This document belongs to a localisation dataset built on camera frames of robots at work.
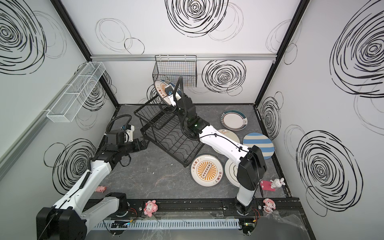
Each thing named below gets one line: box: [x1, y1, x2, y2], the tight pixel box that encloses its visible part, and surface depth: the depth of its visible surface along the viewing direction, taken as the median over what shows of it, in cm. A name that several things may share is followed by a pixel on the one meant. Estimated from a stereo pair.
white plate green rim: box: [220, 109, 248, 131], surface depth 113 cm
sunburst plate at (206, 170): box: [190, 154, 224, 187], surface depth 88 cm
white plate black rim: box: [224, 158, 241, 188], surface depth 86 cm
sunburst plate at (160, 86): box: [154, 79, 172, 106], surface depth 84 cm
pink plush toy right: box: [263, 198, 276, 214], surface depth 74 cm
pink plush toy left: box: [144, 199, 158, 218], surface depth 73 cm
